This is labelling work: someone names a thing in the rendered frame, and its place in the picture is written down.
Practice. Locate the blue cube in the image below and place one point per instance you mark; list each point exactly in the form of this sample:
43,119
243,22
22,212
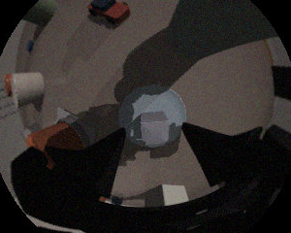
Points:
117,201

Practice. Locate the small red toy car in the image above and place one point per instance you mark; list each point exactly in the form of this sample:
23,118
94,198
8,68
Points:
111,11

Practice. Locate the reddish-brown cylinder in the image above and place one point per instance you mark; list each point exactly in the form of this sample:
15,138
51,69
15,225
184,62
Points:
8,86

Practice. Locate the orange cylinder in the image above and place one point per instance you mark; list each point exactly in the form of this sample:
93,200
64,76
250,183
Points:
102,198
61,135

